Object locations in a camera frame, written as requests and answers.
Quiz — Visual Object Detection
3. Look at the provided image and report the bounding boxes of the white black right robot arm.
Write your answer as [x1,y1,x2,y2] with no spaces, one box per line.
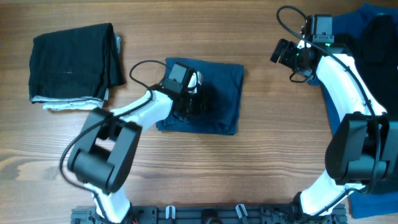
[270,14,397,222]

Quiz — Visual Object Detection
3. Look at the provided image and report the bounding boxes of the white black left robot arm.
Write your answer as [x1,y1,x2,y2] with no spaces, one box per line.
[59,62,207,223]

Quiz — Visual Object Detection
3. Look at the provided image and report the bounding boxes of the blue shirt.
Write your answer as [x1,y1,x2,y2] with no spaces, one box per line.
[323,4,397,219]

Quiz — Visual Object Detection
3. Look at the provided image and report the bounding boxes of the blue denim shorts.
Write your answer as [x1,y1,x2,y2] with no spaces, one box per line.
[155,57,244,135]

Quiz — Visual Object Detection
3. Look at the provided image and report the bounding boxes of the folded black garment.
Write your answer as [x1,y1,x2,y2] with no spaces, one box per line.
[28,22,126,101]

